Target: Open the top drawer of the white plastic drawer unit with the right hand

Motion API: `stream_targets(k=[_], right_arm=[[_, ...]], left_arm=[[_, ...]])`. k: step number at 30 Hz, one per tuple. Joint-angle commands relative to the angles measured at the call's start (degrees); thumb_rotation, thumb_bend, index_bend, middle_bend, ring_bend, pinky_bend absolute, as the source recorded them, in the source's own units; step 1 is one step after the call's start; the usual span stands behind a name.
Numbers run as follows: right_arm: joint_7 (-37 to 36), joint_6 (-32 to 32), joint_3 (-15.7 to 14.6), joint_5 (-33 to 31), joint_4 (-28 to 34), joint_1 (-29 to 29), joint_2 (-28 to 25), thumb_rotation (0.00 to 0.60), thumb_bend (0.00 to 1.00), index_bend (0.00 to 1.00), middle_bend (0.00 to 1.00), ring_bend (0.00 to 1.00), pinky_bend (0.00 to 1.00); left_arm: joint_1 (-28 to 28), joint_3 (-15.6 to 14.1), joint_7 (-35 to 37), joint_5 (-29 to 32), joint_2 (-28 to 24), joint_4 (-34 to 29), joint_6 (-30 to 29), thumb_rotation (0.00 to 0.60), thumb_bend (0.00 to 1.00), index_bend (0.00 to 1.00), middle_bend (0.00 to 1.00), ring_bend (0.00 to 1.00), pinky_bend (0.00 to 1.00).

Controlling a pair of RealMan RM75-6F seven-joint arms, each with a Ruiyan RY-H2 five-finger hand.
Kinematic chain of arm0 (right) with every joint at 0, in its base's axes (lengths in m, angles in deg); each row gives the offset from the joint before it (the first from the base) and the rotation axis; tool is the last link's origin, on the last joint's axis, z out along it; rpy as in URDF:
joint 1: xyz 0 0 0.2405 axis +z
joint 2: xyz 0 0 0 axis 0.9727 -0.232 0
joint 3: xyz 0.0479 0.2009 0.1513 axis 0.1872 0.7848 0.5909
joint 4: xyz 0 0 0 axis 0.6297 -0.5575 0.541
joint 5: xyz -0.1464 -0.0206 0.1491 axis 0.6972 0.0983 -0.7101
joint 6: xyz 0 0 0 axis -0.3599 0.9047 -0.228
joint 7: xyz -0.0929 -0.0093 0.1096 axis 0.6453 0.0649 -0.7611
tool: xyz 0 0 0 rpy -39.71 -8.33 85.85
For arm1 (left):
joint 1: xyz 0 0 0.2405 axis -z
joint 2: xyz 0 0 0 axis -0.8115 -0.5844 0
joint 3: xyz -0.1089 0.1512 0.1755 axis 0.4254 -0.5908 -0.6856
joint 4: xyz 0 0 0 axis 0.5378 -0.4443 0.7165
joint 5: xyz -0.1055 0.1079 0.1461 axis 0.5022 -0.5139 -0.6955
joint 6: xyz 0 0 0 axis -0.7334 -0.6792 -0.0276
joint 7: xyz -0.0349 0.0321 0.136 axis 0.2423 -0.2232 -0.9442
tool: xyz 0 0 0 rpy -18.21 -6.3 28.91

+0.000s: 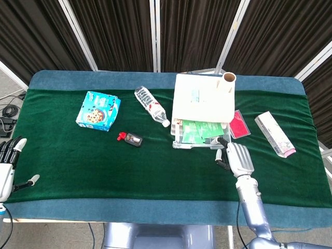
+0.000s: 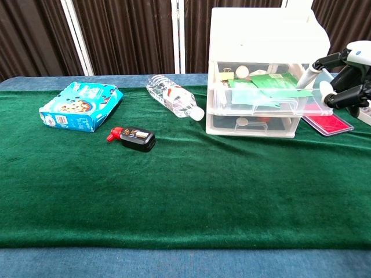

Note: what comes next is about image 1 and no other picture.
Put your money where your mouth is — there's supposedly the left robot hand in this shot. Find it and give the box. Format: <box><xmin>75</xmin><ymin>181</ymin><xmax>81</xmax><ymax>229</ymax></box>
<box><xmin>0</xmin><ymin>136</ymin><xmax>40</xmax><ymax>203</ymax></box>

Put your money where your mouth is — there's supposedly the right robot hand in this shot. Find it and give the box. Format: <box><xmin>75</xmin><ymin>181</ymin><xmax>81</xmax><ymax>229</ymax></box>
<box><xmin>211</xmin><ymin>136</ymin><xmax>255</xmax><ymax>178</ymax></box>

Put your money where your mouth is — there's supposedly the clear drawer with green packets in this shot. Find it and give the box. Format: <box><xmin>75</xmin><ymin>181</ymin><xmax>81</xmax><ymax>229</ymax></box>
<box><xmin>172</xmin><ymin>119</ymin><xmax>232</xmax><ymax>150</ymax></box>

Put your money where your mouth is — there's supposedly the white plastic drawer unit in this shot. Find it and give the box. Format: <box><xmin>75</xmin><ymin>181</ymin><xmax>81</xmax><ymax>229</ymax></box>
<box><xmin>170</xmin><ymin>73</ymin><xmax>236</xmax><ymax>137</ymax></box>

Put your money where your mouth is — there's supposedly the red stamp pad clear case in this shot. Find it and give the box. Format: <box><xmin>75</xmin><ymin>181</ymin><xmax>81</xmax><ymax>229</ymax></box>
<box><xmin>229</xmin><ymin>109</ymin><xmax>252</xmax><ymax>139</ymax></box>

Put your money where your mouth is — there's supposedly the green paper packet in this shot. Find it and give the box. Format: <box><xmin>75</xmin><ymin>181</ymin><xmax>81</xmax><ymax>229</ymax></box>
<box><xmin>195</xmin><ymin>121</ymin><xmax>225</xmax><ymax>140</ymax></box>
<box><xmin>181</xmin><ymin>120</ymin><xmax>201</xmax><ymax>143</ymax></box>

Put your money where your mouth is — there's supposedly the long patterned white box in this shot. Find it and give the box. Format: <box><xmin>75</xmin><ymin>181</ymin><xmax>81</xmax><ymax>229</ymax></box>
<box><xmin>254</xmin><ymin>111</ymin><xmax>296</xmax><ymax>158</ymax></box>

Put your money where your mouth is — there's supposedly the black power adapter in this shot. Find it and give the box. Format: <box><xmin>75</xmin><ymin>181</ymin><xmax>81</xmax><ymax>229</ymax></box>
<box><xmin>0</xmin><ymin>116</ymin><xmax>18</xmax><ymax>138</ymax></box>

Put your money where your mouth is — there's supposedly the cardboard tube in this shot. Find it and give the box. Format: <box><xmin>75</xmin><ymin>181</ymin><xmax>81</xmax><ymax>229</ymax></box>
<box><xmin>216</xmin><ymin>72</ymin><xmax>237</xmax><ymax>93</ymax></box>

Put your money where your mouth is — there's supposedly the clear plastic water bottle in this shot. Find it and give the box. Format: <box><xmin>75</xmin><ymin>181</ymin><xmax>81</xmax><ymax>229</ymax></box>
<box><xmin>134</xmin><ymin>86</ymin><xmax>171</xmax><ymax>128</ymax></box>

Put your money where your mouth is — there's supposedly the black ink bottle red cap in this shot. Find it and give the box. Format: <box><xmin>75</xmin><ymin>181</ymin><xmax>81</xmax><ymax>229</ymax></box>
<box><xmin>117</xmin><ymin>132</ymin><xmax>144</xmax><ymax>148</ymax></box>

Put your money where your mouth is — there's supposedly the green flannel cloth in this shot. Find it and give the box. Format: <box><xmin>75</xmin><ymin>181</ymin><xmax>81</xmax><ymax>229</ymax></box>
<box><xmin>5</xmin><ymin>88</ymin><xmax>329</xmax><ymax>208</ymax></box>

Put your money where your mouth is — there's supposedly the blue cookie box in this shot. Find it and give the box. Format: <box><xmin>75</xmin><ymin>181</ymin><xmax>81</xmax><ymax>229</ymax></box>
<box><xmin>75</xmin><ymin>91</ymin><xmax>121</xmax><ymax>132</ymax></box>

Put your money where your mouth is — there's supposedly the grey robot torso base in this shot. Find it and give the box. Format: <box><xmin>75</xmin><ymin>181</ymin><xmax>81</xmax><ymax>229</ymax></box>
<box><xmin>102</xmin><ymin>222</ymin><xmax>216</xmax><ymax>249</ymax></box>

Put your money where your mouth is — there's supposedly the blue table cloth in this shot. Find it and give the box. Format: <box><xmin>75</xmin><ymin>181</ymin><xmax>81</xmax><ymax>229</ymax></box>
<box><xmin>4</xmin><ymin>70</ymin><xmax>332</xmax><ymax>229</ymax></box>

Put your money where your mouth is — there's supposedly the dark curtain folding screen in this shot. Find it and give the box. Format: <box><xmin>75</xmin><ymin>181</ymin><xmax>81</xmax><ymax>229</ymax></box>
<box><xmin>0</xmin><ymin>0</ymin><xmax>332</xmax><ymax>150</ymax></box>

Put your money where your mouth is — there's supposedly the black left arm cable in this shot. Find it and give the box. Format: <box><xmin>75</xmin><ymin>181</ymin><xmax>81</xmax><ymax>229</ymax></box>
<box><xmin>3</xmin><ymin>206</ymin><xmax>14</xmax><ymax>249</ymax></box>

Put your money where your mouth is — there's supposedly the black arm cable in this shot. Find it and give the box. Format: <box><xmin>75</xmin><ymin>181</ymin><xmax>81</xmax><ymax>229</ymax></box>
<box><xmin>235</xmin><ymin>201</ymin><xmax>250</xmax><ymax>249</ymax></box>
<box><xmin>3</xmin><ymin>206</ymin><xmax>14</xmax><ymax>249</ymax></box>

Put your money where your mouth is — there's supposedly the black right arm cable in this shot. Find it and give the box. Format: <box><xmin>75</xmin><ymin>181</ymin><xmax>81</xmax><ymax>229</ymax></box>
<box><xmin>235</xmin><ymin>201</ymin><xmax>250</xmax><ymax>249</ymax></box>

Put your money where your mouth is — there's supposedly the coiled black floor cable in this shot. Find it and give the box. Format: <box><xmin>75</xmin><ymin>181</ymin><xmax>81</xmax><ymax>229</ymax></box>
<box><xmin>1</xmin><ymin>103</ymin><xmax>21</xmax><ymax>118</ymax></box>

